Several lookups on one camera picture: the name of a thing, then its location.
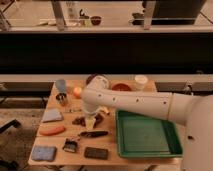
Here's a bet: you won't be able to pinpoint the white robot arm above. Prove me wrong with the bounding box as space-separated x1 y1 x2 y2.
81 75 213 171

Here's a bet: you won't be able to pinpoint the purple bowl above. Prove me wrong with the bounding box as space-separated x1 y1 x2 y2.
85 74 96 85

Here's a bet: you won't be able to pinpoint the red bowl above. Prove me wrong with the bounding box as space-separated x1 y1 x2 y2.
112 83 132 91

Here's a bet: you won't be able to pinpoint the dark bowl on shelf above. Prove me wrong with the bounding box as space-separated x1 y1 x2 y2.
90 16 102 26

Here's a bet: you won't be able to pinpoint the bunch of dark grapes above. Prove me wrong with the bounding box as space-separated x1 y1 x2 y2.
72 114 104 127

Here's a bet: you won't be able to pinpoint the yellow bananas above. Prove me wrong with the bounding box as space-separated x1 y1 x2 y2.
100 106 110 115

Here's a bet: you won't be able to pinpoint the orange apple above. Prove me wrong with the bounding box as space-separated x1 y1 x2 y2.
73 87 82 99

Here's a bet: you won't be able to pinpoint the orange carrot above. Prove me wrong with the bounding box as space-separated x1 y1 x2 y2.
39 126 66 136

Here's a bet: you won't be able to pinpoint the small metal cup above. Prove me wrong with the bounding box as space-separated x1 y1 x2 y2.
56 93 68 106

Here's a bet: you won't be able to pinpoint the grey-blue cloth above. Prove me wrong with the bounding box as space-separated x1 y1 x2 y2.
42 109 63 123

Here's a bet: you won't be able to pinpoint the blue cup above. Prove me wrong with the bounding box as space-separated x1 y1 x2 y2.
55 79 67 93

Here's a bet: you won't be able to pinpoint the green plastic tray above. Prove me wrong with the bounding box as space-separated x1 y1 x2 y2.
116 110 182 159

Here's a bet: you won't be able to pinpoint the blue sponge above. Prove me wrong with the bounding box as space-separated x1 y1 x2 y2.
31 146 57 162

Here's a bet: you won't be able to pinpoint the white cup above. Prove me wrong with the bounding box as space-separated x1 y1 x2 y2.
134 75 148 90

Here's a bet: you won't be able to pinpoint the black handled brush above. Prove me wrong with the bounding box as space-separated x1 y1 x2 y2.
62 131 108 153

